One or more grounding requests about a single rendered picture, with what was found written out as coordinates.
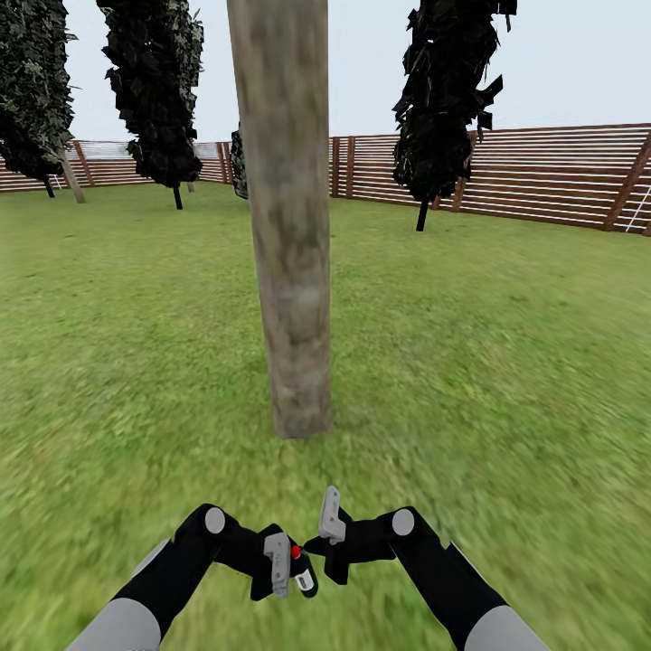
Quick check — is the pesticide atomizer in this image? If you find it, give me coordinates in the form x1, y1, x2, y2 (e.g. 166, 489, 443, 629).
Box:
290, 544, 318, 599

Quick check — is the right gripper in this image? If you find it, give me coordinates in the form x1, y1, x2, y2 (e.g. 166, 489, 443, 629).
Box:
302, 507, 440, 586

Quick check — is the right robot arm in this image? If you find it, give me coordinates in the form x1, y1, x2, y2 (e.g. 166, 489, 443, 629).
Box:
302, 486, 551, 651

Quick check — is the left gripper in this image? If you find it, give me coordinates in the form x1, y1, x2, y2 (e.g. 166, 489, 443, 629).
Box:
232, 524, 297, 601

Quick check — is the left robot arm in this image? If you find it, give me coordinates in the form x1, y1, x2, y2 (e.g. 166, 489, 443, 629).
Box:
66, 503, 297, 651

